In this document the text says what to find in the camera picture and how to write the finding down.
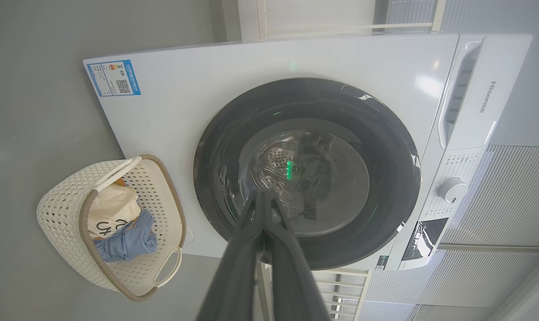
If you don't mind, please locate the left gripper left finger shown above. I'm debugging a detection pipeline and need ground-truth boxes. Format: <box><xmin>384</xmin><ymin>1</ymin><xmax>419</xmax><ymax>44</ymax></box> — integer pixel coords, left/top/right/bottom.
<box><xmin>196</xmin><ymin>191</ymin><xmax>270</xmax><ymax>321</ymax></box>

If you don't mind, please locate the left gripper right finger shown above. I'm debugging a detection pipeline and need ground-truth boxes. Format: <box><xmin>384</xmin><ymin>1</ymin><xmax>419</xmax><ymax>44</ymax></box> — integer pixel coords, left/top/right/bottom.
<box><xmin>262</xmin><ymin>191</ymin><xmax>331</xmax><ymax>321</ymax></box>

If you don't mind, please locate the blue bear-print garment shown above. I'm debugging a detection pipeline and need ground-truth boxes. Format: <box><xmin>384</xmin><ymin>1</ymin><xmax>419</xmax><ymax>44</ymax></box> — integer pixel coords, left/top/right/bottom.
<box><xmin>93</xmin><ymin>209</ymin><xmax>158</xmax><ymax>263</ymax></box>

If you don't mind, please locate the cream printed garment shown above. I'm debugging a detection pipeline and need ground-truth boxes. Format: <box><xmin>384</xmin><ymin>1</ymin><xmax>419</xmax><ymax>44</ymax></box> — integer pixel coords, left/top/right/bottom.
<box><xmin>87</xmin><ymin>178</ymin><xmax>141</xmax><ymax>240</ymax></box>

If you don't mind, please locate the black round glass washer door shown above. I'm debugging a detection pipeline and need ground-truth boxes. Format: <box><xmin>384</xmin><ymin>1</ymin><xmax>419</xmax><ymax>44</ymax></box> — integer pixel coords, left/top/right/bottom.
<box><xmin>193</xmin><ymin>78</ymin><xmax>421</xmax><ymax>270</ymax></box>

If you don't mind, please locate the steel perforated washer drum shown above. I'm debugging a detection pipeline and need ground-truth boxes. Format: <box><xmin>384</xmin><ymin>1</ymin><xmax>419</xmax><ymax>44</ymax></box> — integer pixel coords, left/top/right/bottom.
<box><xmin>240</xmin><ymin>129</ymin><xmax>370</xmax><ymax>237</ymax></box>

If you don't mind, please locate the white washing machine dial knob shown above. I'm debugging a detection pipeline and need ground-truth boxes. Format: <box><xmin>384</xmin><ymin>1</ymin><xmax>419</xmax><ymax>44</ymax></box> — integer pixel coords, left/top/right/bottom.
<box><xmin>437</xmin><ymin>177</ymin><xmax>468</xmax><ymax>203</ymax></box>

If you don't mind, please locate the white front-load washing machine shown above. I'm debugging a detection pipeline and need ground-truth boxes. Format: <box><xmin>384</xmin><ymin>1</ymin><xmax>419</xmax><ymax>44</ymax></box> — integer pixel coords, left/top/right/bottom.
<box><xmin>83</xmin><ymin>33</ymin><xmax>532</xmax><ymax>271</ymax></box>

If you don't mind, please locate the white slatted rack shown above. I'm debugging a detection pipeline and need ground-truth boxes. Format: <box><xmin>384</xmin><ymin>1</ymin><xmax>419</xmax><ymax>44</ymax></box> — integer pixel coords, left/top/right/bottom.
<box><xmin>258</xmin><ymin>263</ymin><xmax>373</xmax><ymax>321</ymax></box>

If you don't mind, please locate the cream perforated laundry basket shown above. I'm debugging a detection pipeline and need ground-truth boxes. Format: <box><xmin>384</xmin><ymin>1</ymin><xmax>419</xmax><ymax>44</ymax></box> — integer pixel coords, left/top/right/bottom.
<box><xmin>36</xmin><ymin>154</ymin><xmax>187</xmax><ymax>302</ymax></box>

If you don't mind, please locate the blue energy label sticker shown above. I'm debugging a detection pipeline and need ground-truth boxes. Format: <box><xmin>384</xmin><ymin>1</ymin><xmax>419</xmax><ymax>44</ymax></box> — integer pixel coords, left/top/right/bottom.
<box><xmin>87</xmin><ymin>60</ymin><xmax>141</xmax><ymax>97</ymax></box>

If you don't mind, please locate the white detergent drawer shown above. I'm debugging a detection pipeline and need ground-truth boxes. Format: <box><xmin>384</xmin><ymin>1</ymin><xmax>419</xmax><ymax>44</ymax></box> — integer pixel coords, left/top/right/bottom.
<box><xmin>438</xmin><ymin>38</ymin><xmax>484</xmax><ymax>150</ymax></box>

